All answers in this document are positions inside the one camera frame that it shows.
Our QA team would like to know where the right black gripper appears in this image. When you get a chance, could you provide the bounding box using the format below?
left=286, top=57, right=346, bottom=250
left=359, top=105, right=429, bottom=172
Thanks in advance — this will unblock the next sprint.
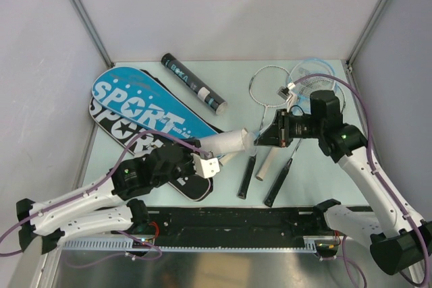
left=254, top=109, right=323, bottom=148

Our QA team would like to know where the white shuttlecock tube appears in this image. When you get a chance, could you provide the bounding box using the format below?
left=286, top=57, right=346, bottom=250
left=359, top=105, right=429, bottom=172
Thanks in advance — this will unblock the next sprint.
left=198, top=128, right=247, bottom=156

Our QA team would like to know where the black shuttlecock tube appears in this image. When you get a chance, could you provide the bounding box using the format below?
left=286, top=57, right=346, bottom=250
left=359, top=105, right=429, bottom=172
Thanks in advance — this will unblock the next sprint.
left=161, top=53, right=228, bottom=115

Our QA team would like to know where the blue racket bag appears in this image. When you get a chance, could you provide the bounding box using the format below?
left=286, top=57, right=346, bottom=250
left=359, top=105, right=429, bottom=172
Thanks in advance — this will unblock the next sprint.
left=91, top=66, right=220, bottom=139

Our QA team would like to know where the shuttlecock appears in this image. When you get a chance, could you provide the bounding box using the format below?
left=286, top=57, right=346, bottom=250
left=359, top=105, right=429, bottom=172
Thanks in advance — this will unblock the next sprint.
left=242, top=132, right=257, bottom=156

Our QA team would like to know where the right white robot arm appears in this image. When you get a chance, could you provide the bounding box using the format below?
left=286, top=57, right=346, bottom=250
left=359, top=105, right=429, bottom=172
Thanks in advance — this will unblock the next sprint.
left=255, top=90, right=431, bottom=275

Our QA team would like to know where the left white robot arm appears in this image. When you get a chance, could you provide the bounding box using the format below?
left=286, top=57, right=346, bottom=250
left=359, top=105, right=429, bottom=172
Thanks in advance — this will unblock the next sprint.
left=16, top=143, right=213, bottom=254

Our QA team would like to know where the white black racket right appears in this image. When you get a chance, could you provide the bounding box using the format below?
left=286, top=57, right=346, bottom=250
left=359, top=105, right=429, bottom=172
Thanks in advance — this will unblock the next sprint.
left=256, top=84, right=346, bottom=208

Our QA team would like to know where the white racket left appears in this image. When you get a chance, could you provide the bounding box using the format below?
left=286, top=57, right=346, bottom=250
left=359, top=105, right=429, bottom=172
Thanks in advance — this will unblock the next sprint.
left=218, top=65, right=294, bottom=167

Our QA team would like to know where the blue white racket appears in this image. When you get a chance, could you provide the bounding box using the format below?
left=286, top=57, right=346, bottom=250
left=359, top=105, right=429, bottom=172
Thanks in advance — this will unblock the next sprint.
left=253, top=71, right=338, bottom=181

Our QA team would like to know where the black racket bag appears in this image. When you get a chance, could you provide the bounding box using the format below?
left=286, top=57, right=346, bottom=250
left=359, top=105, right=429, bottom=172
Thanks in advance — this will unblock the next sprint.
left=88, top=67, right=223, bottom=202

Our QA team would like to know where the light blue racket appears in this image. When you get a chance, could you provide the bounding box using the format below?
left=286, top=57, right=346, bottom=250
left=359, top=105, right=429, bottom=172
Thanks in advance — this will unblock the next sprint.
left=236, top=57, right=338, bottom=200

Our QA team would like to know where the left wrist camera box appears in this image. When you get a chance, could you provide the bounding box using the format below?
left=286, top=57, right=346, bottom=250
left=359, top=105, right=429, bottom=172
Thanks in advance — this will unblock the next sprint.
left=191, top=153, right=220, bottom=179

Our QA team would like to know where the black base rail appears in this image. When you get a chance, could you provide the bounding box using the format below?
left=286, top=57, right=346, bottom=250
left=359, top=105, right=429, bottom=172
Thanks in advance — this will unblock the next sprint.
left=113, top=205, right=365, bottom=248

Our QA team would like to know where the grey cable duct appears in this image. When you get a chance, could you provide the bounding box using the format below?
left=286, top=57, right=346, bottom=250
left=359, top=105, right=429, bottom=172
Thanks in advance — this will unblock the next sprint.
left=62, top=237, right=317, bottom=253

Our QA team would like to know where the right aluminium frame post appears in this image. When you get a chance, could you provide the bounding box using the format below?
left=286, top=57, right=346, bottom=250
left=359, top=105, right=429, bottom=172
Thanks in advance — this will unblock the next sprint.
left=346, top=0, right=411, bottom=73

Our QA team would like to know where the aluminium frame post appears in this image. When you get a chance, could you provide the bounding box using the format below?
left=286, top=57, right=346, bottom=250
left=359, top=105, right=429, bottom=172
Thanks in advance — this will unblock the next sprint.
left=69, top=0, right=114, bottom=67
left=346, top=0, right=411, bottom=73

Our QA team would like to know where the left aluminium frame post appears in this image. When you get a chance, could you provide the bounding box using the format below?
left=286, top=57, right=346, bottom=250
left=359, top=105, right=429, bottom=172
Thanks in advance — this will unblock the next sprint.
left=69, top=0, right=114, bottom=67

